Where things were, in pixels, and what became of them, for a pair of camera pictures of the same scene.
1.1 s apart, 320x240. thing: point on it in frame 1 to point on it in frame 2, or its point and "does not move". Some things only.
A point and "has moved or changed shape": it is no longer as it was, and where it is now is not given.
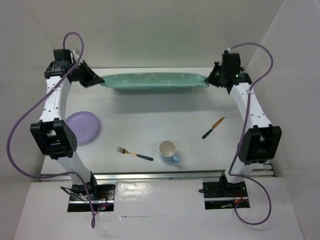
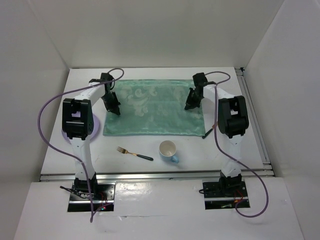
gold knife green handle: x=213 y=126 does not move
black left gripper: x=91 y=78 to x=113 y=108
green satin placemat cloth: x=156 y=80 has moved or changed shape
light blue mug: x=167 y=149 does not move
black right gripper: x=211 y=79 to x=189 y=103
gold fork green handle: x=123 y=151 does not move
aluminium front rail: x=150 y=175 does not move
